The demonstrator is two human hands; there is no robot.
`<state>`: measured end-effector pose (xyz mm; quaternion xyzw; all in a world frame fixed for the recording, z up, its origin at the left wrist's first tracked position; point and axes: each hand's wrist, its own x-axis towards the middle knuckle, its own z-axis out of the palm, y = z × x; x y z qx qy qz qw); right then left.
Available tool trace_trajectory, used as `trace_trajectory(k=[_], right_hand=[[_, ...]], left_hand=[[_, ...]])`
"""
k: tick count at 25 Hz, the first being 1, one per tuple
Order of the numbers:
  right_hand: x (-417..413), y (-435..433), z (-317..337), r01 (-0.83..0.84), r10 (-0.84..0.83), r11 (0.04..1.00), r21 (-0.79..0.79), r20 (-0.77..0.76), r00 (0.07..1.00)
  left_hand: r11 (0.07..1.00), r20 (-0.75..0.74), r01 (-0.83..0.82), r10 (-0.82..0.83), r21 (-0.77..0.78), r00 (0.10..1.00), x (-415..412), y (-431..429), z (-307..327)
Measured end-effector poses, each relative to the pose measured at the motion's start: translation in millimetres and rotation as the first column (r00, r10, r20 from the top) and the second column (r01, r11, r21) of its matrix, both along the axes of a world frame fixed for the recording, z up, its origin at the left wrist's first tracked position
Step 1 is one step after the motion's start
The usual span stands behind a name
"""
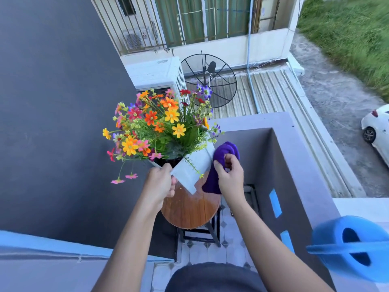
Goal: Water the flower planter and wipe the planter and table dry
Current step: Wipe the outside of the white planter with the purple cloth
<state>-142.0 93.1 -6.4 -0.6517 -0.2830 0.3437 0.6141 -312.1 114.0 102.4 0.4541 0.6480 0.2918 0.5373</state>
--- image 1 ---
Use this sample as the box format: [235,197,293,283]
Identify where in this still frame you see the person's right hand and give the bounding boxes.
[213,153,245,207]

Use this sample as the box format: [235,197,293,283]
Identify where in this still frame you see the person's left hand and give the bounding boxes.
[142,163,178,212]

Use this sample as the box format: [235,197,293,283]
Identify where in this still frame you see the purple cloth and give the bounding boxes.
[201,141,240,195]

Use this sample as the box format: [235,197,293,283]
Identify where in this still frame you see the white square flower pot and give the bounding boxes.
[149,141,216,195]

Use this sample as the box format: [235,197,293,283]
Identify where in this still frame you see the person's left forearm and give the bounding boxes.
[91,195,163,292]

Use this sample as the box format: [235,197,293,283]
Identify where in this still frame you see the person's right forearm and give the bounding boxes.
[226,198,335,292]

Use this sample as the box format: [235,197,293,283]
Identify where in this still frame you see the colourful artificial flowers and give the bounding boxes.
[102,84,222,185]

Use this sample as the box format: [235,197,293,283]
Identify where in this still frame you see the round wooden stool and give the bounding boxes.
[161,173,222,248]

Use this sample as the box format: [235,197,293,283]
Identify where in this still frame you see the blue tape strip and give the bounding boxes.
[280,230,295,254]
[269,188,283,219]

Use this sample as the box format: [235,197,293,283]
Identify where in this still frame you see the black satellite dish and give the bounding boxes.
[181,51,238,109]

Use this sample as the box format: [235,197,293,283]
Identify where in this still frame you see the white air conditioner unit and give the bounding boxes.
[125,56,191,103]

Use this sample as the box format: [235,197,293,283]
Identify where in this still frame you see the corrugated metal roof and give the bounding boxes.
[185,68,353,198]

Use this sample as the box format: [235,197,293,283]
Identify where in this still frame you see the person's dark clothing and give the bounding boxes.
[165,262,268,292]

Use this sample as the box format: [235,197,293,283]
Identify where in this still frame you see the blue drain pipe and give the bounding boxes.
[246,0,262,115]

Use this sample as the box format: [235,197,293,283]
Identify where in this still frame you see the small air conditioner unit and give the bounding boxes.
[122,27,153,53]

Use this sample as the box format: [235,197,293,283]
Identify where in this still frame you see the blue watering can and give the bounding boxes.
[306,215,389,283]

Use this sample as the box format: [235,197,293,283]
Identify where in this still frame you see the green curtains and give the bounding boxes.
[153,0,253,48]

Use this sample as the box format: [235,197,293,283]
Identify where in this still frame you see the metal window grille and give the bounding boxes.
[91,0,166,56]

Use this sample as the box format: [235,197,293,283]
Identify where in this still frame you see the white car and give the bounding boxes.
[361,104,389,168]

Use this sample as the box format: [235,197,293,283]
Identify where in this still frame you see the green grass patch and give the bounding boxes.
[297,0,389,102]

